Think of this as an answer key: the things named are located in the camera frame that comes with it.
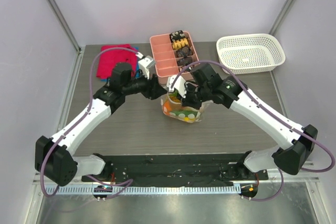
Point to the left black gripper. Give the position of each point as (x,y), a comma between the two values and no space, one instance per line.
(153,90)

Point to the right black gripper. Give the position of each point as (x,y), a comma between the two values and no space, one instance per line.
(189,97)

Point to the clear polka dot zip bag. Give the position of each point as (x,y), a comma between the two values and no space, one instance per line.
(205,105)

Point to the orange fruit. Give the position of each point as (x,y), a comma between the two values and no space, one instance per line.
(166,108)

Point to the yellow banana bunch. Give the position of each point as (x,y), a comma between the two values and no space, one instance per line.
(190,117)

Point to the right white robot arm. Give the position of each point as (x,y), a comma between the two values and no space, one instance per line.
(292,149)

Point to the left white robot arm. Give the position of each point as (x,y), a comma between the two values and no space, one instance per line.
(54,156)

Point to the pink divided organizer tray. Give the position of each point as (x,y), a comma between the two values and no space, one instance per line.
(165,57)

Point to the dark floral sock roll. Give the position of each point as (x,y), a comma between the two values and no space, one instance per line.
(184,61)

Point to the dark brown sock roll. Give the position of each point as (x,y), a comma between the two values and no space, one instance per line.
(184,52)

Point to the blue folded cloth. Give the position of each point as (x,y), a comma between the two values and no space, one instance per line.
(136,61)

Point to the white perforated plastic basket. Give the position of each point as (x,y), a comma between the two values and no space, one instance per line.
(251,53)

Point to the yellow patterned sock roll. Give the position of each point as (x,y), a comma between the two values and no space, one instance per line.
(180,43)

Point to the black patterned sock roll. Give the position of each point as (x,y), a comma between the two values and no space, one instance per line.
(177,35)

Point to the red folded cloth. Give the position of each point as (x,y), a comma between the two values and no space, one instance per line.
(110,61)

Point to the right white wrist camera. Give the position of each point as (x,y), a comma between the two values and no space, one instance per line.
(179,86)

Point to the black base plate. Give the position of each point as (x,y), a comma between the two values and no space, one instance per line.
(178,170)

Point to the white slotted cable duct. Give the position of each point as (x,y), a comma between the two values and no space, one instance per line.
(100,191)

